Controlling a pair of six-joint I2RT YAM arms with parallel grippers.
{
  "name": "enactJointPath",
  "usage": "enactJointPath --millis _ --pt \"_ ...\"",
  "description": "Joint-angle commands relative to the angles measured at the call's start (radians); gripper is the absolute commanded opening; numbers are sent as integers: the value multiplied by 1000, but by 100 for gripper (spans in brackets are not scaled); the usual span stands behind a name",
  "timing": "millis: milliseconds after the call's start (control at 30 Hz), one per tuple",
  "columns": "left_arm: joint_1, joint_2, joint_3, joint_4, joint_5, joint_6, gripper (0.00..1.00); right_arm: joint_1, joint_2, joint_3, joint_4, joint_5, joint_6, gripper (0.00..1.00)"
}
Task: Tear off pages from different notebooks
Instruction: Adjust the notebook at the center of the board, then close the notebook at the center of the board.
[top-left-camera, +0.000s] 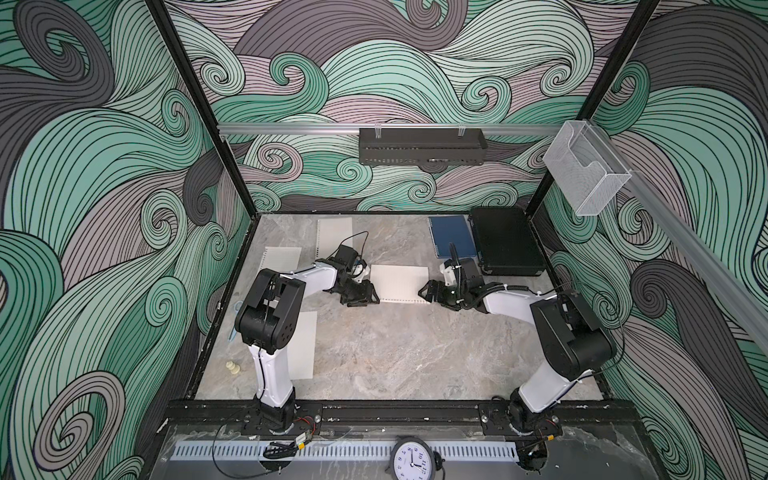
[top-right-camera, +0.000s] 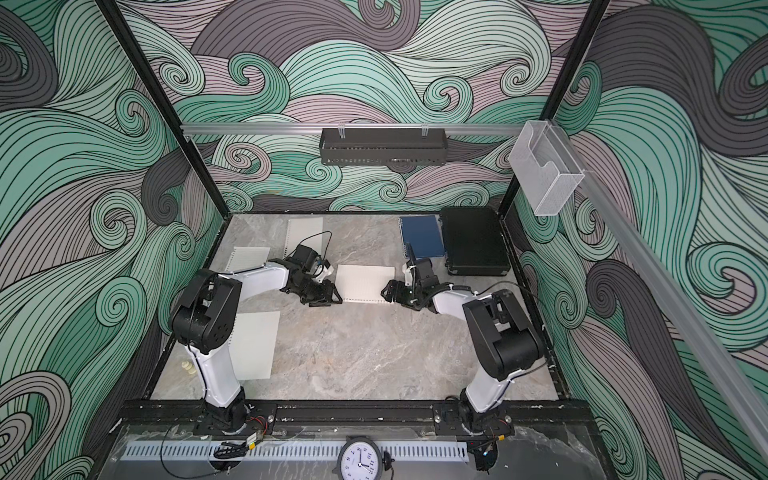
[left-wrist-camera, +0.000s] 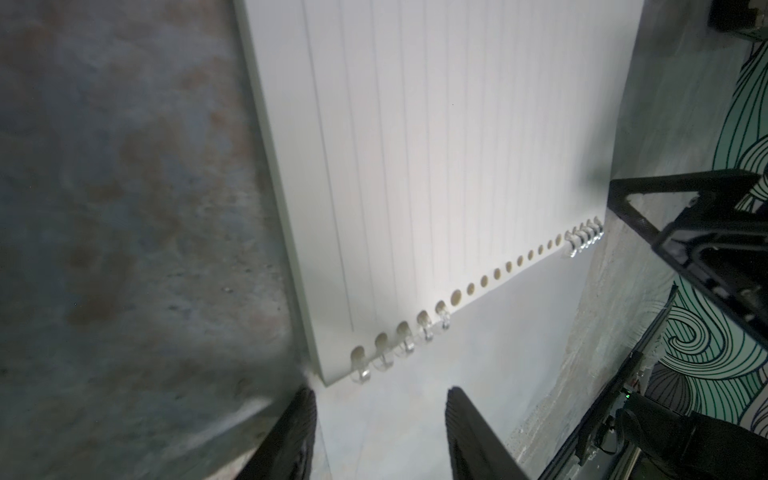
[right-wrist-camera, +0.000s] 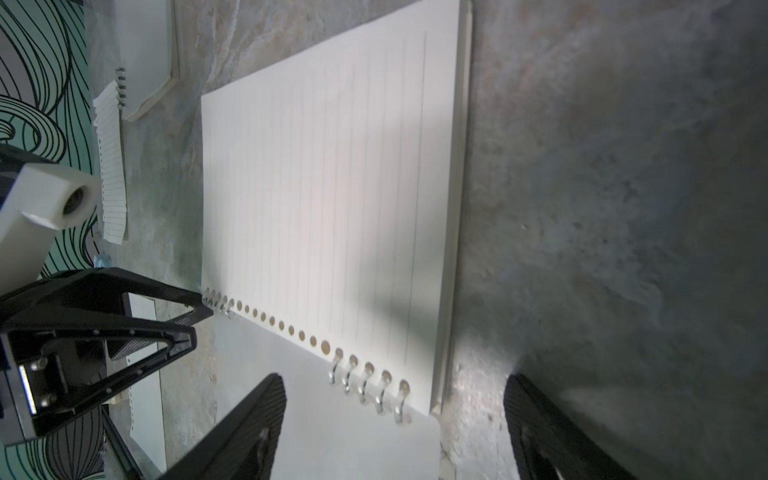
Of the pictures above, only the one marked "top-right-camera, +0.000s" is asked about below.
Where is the aluminium wall rail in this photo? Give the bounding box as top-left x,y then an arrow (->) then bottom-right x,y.
181,121 -> 523,137

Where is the white slotted cable duct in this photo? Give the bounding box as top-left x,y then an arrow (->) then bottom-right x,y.
120,440 -> 469,463

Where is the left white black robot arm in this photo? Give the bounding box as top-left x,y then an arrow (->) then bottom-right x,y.
171,259 -> 343,435

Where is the clear acrylic wall holder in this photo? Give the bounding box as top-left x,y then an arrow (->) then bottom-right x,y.
508,120 -> 584,217

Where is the small yellow-green object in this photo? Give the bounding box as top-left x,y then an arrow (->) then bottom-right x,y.
181,361 -> 197,375

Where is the torn lined notebook page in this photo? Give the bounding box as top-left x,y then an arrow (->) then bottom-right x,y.
224,246 -> 270,273

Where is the black wall-mounted tray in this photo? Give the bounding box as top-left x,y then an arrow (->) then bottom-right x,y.
319,128 -> 448,167

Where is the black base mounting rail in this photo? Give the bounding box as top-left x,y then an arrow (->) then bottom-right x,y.
120,397 -> 593,436

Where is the black hard case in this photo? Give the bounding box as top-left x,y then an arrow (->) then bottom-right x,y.
439,206 -> 511,277

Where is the round analog clock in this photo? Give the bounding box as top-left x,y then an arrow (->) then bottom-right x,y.
333,437 -> 384,480

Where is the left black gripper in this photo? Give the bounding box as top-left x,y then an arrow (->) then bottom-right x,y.
293,277 -> 344,308

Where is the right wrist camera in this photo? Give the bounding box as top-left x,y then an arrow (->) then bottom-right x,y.
403,243 -> 439,288

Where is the right side aluminium rail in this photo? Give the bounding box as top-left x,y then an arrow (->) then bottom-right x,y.
550,122 -> 767,459

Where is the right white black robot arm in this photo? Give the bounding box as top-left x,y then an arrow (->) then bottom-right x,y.
381,280 -> 545,435

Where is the blue cover notebook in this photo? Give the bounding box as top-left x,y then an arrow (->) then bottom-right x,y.
400,215 -> 445,259

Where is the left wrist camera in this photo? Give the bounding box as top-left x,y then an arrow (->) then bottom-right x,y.
290,244 -> 331,278

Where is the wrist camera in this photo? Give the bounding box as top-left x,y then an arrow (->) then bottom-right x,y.
290,244 -> 331,278
403,243 -> 439,288

